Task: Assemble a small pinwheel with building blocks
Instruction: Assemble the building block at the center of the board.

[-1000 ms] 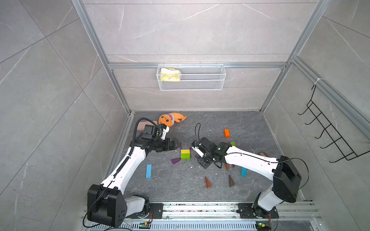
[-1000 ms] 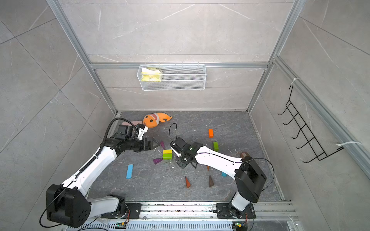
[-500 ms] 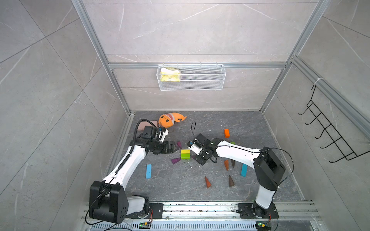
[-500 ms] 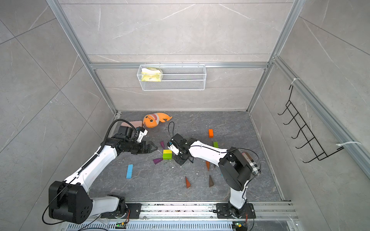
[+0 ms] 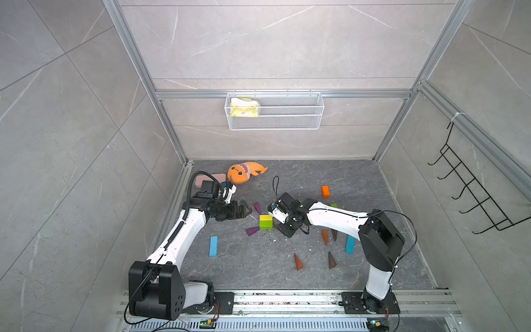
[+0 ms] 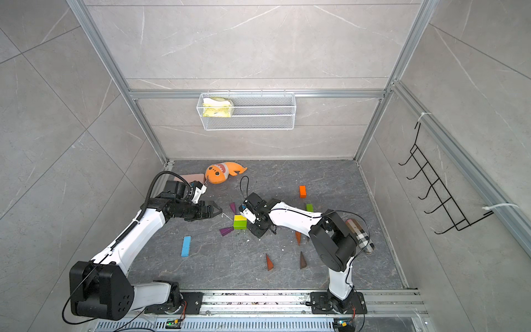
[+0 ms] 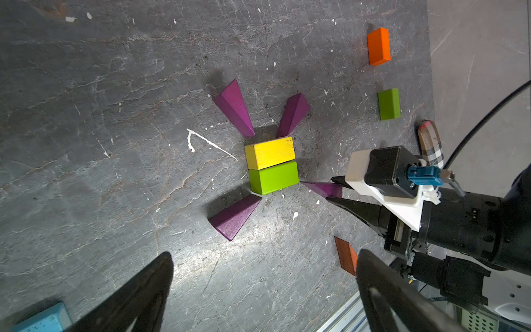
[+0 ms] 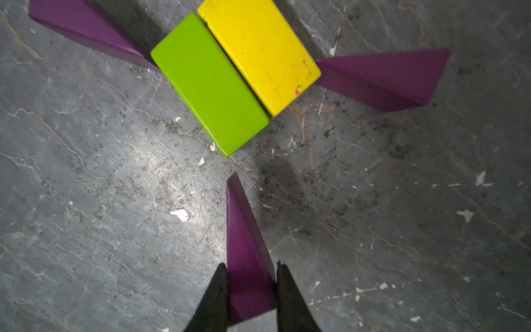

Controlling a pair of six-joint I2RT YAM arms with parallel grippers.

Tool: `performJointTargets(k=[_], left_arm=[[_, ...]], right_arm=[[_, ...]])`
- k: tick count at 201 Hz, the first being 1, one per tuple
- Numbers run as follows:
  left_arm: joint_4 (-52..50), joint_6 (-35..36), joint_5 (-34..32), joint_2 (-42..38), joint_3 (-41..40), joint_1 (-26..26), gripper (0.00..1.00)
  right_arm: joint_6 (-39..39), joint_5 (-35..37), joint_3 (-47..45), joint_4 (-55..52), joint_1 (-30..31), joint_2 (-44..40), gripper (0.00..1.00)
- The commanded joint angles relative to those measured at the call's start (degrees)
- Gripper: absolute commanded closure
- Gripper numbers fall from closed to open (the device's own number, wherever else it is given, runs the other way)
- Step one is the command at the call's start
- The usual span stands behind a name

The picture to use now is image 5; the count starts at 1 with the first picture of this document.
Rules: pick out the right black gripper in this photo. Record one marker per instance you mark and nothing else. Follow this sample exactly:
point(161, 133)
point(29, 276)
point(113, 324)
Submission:
point(287, 233)

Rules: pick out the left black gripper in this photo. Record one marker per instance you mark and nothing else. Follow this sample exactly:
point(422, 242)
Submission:
point(232, 214)

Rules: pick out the yellow rectangular block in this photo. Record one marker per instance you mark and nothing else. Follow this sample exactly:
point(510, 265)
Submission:
point(265, 217)

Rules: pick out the green rectangular block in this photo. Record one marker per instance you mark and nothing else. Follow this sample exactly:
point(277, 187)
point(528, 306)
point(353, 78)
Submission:
point(266, 224)

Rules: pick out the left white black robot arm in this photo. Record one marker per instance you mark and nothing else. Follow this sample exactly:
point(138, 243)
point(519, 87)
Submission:
point(156, 288)

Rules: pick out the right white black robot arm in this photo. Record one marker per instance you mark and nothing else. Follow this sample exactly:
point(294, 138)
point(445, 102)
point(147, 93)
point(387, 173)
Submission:
point(381, 242)

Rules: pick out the orange fish plush toy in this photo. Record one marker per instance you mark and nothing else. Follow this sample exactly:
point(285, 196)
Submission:
point(241, 172)

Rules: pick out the orange brown wedge block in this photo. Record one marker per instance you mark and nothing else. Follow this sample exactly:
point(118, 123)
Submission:
point(325, 237)

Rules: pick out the pink rectangular case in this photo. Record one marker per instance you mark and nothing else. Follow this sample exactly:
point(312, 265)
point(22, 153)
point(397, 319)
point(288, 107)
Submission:
point(201, 178)

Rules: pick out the orange rectangular block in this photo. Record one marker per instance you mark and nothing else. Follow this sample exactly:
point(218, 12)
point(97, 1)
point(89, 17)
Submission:
point(325, 192)

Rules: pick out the reddish brown wedge block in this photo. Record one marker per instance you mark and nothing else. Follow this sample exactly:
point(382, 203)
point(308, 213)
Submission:
point(299, 265)

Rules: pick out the light blue eraser block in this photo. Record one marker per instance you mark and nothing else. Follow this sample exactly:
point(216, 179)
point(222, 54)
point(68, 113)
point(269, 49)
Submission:
point(213, 246)

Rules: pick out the dark brown wedge block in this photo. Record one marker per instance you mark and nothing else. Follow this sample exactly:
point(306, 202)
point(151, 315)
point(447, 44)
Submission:
point(331, 261)

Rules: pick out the small teal block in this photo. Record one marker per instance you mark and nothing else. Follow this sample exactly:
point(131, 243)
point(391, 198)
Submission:
point(350, 246)

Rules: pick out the yellow white cloth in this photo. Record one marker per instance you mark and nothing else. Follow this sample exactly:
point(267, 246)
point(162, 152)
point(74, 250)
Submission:
point(244, 108)

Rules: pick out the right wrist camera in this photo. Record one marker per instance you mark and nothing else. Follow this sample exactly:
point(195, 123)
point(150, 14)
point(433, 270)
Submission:
point(277, 213)

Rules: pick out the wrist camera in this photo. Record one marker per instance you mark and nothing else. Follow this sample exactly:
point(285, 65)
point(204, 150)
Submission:
point(229, 190)
point(277, 213)

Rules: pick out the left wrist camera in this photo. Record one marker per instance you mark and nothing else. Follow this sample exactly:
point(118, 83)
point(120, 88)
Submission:
point(229, 190)

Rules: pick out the white wire wall basket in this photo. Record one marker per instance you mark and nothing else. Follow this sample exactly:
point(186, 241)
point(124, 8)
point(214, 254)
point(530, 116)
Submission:
point(279, 111)

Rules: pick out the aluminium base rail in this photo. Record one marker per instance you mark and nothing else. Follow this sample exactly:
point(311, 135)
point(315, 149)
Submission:
point(314, 310)

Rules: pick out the black wire hook rack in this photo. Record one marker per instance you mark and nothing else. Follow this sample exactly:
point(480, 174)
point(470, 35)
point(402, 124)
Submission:
point(497, 218)

